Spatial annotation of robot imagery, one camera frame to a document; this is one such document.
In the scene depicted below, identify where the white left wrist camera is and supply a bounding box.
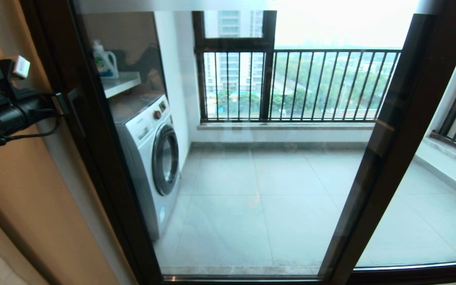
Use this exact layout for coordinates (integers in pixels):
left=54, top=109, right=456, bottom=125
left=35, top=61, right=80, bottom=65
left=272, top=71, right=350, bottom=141
left=8, top=55, right=31, bottom=80

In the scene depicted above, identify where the dark framed sliding glass door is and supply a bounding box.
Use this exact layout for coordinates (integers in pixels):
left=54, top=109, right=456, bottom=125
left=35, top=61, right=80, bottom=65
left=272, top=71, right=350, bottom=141
left=17, top=0, right=456, bottom=285

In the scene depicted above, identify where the white wall shelf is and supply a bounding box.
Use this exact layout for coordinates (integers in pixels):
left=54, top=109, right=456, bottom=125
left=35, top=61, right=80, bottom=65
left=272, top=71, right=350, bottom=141
left=101, top=71, right=141, bottom=99

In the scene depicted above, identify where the dark window frame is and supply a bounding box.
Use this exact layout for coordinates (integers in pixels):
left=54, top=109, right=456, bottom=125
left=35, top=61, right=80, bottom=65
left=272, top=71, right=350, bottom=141
left=192, top=10, right=278, bottom=122

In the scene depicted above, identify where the long grey stone sill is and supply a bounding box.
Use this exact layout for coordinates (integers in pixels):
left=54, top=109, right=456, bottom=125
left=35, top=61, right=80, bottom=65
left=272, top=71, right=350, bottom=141
left=197, top=122, right=375, bottom=131

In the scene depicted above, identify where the white front-load washing machine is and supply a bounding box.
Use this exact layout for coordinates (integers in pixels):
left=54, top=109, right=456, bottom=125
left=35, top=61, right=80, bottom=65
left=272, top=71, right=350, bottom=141
left=109, top=94, right=181, bottom=241

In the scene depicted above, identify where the short grey stone sill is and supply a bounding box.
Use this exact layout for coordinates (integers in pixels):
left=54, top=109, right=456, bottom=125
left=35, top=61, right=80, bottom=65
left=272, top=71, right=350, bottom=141
left=414, top=135, right=456, bottom=175

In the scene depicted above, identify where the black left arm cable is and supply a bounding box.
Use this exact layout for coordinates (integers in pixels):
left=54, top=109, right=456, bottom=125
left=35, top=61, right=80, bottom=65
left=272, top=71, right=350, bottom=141
left=0, top=113, right=63, bottom=144

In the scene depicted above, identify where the white detergent bottle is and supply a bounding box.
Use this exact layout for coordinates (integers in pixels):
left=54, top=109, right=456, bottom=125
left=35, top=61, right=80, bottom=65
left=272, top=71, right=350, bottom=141
left=92, top=40, right=120, bottom=79

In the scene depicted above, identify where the long black balcony railing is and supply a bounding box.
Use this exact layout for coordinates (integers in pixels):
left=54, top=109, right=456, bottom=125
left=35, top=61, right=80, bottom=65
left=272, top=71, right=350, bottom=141
left=196, top=48, right=403, bottom=122

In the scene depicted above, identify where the brown framed fixed glass door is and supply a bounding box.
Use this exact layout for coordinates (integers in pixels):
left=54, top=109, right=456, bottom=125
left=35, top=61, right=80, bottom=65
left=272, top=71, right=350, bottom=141
left=353, top=0, right=456, bottom=277

